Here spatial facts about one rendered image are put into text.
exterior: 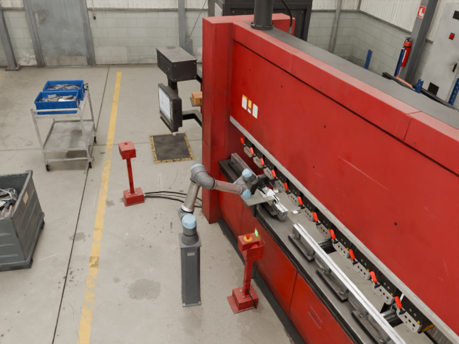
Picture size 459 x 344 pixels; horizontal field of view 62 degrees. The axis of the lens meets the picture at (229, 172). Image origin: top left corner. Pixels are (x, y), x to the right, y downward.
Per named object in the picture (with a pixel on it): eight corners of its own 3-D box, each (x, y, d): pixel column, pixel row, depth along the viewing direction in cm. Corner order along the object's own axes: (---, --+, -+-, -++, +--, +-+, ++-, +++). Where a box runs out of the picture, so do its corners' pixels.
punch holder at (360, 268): (350, 265, 253) (356, 247, 244) (360, 261, 256) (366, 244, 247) (365, 282, 242) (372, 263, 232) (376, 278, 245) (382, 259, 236)
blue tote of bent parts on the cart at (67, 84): (50, 92, 559) (47, 80, 549) (85, 91, 568) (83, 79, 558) (44, 102, 530) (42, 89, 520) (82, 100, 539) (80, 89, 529)
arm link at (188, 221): (184, 236, 312) (183, 224, 305) (180, 226, 323) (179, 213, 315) (198, 233, 315) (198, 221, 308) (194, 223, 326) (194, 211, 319)
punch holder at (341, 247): (331, 245, 268) (336, 227, 259) (341, 241, 271) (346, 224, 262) (345, 260, 257) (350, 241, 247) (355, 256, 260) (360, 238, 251)
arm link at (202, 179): (201, 177, 287) (255, 190, 311) (197, 170, 296) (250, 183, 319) (195, 190, 291) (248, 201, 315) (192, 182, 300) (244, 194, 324)
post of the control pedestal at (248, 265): (242, 291, 361) (246, 250, 331) (247, 290, 363) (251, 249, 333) (244, 295, 357) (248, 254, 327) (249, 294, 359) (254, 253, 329)
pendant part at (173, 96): (159, 115, 417) (157, 83, 397) (169, 112, 422) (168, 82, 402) (173, 132, 384) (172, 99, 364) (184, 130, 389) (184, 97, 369)
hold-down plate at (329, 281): (316, 271, 286) (317, 269, 285) (322, 269, 288) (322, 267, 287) (341, 302, 264) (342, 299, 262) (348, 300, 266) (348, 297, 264)
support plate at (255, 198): (239, 194, 343) (239, 194, 343) (264, 188, 353) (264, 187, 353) (248, 206, 330) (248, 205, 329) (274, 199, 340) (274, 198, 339)
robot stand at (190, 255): (182, 307, 358) (179, 248, 315) (180, 292, 372) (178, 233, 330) (201, 304, 361) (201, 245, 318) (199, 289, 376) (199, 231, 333)
